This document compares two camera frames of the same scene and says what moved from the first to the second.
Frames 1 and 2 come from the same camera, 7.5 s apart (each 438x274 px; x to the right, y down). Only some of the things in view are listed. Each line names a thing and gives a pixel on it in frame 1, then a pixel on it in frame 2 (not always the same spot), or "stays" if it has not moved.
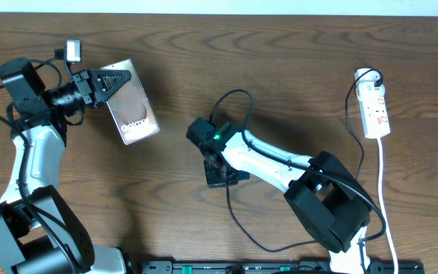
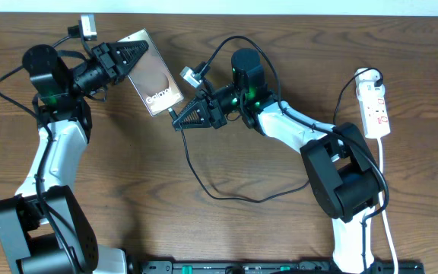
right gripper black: x=214 y=182 → x=212 y=112
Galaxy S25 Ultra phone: x=130 y=106 → x=153 y=78
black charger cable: x=358 y=175 → x=201 y=183
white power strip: x=369 y=92 stays
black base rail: x=276 y=267 stays
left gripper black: x=94 y=93 → x=108 y=62
